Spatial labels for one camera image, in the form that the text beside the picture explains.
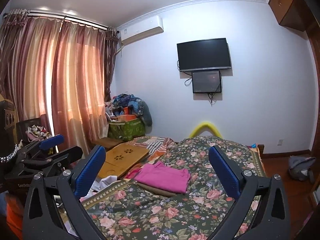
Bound pink pants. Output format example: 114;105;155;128
135;161;190;194

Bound bamboo lap tray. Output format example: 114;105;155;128
98;144;149;178

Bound grey bag on floor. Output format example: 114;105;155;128
288;156;316;183

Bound green storage bag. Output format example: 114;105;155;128
108;118;145;141

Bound pile of blue clothes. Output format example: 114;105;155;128
105;94;152;127

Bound pink curtains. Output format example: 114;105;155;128
1;10;118;155

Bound floral bedspread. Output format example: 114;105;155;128
82;136;265;239

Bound striped patchwork blanket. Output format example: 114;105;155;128
126;136;177;170

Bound olive folded pants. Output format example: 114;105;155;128
136;182;176;197

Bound yellow foam bed guard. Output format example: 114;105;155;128
189;121;222;138

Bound curtain rod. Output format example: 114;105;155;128
2;9;120;34

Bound white air conditioner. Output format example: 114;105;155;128
120;16;164;46

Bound small black monitor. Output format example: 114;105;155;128
191;70;222;94

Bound brown wooden wardrobe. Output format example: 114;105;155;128
267;0;320;156

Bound wall mounted black television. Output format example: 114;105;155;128
177;38;232;72

